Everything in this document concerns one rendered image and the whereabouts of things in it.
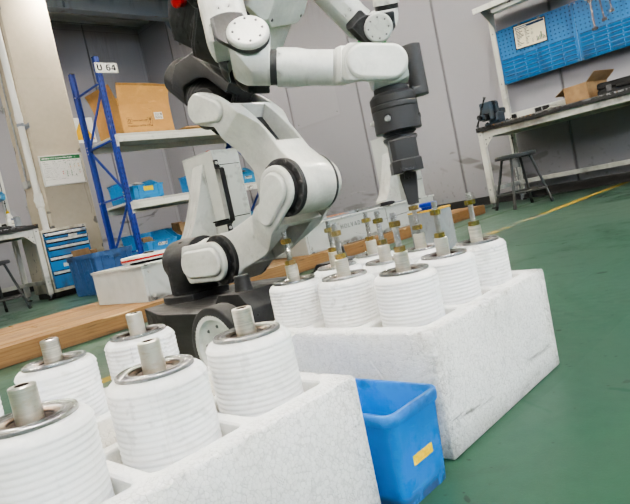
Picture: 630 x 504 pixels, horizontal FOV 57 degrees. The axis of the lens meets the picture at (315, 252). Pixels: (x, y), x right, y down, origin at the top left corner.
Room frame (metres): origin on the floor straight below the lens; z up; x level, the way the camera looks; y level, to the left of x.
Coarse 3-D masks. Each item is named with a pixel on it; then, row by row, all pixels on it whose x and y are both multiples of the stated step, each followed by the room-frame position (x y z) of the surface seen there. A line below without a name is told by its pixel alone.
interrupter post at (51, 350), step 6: (42, 342) 0.71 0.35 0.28; (48, 342) 0.71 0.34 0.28; (54, 342) 0.71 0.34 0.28; (42, 348) 0.71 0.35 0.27; (48, 348) 0.71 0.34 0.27; (54, 348) 0.71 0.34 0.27; (60, 348) 0.72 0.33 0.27; (42, 354) 0.71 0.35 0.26; (48, 354) 0.71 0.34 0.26; (54, 354) 0.71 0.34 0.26; (60, 354) 0.72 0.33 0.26; (48, 360) 0.71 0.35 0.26; (54, 360) 0.71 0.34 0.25; (60, 360) 0.71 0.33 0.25
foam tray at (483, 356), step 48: (480, 288) 0.97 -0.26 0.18; (528, 288) 0.99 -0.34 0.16; (336, 336) 0.87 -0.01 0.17; (384, 336) 0.81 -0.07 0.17; (432, 336) 0.76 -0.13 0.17; (480, 336) 0.85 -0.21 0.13; (528, 336) 0.96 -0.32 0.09; (432, 384) 0.77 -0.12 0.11; (480, 384) 0.83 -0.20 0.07; (528, 384) 0.94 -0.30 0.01; (480, 432) 0.81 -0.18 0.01
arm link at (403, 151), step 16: (384, 112) 1.08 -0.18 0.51; (400, 112) 1.07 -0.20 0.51; (416, 112) 1.09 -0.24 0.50; (384, 128) 1.09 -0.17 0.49; (400, 128) 1.08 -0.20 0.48; (416, 128) 1.13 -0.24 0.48; (400, 144) 1.08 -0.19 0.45; (416, 144) 1.08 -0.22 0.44; (400, 160) 1.06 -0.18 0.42; (416, 160) 1.06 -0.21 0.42
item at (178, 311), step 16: (192, 240) 1.77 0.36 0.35; (176, 256) 1.78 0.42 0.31; (352, 256) 1.65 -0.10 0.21; (176, 272) 1.78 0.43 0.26; (176, 288) 1.80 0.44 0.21; (192, 288) 1.78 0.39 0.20; (208, 288) 1.81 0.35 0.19; (224, 288) 1.84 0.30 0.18; (240, 288) 1.38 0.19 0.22; (256, 288) 1.38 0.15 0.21; (160, 304) 1.84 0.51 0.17; (176, 304) 1.76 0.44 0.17; (192, 304) 1.67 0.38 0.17; (208, 304) 1.60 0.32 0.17; (240, 304) 1.33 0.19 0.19; (256, 304) 1.33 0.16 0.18; (160, 320) 1.61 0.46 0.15; (176, 320) 1.54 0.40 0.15; (192, 320) 1.49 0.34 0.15; (256, 320) 1.31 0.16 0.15; (272, 320) 1.35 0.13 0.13; (176, 336) 1.55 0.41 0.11; (192, 352) 1.51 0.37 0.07
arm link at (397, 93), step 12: (408, 48) 1.10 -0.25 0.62; (420, 48) 1.11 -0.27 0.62; (408, 60) 1.11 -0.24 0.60; (420, 60) 1.10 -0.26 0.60; (408, 72) 1.08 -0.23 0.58; (420, 72) 1.10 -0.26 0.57; (372, 84) 1.11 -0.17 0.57; (384, 84) 1.09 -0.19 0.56; (396, 84) 1.09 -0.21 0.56; (420, 84) 1.10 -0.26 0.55; (384, 96) 1.08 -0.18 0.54; (396, 96) 1.07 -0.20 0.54; (408, 96) 1.08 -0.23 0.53; (372, 108) 1.11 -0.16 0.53; (384, 108) 1.08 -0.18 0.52
